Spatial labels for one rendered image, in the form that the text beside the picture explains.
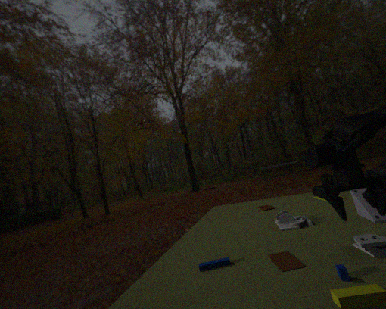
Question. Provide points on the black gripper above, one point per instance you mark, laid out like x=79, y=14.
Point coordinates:
x=349, y=176

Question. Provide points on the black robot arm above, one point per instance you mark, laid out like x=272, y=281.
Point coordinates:
x=354, y=131

